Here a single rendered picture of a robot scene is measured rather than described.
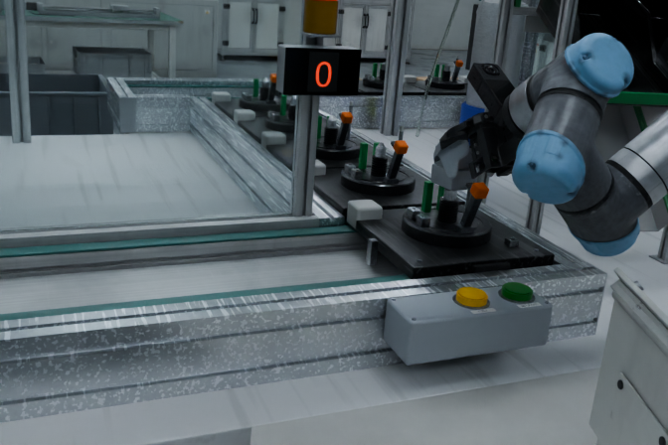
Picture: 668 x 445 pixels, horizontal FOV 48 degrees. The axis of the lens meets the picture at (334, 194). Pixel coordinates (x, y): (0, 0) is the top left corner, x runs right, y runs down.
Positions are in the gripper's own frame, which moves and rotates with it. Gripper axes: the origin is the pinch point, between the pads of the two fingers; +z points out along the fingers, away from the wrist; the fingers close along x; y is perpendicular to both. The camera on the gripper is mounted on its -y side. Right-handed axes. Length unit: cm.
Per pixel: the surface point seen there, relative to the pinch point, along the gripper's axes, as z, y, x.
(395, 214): 14.6, 5.5, -4.3
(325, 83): 1.8, -12.2, -18.5
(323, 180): 31.2, -6.2, -9.4
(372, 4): 737, -484, 389
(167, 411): -4, 32, -47
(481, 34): 58, -54, 53
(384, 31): 760, -455, 412
